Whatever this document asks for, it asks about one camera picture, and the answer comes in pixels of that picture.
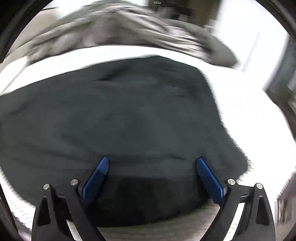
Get black pants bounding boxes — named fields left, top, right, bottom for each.
left=1, top=56, right=248, bottom=227

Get grey duvet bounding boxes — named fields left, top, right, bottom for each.
left=27, top=1, right=237, bottom=68

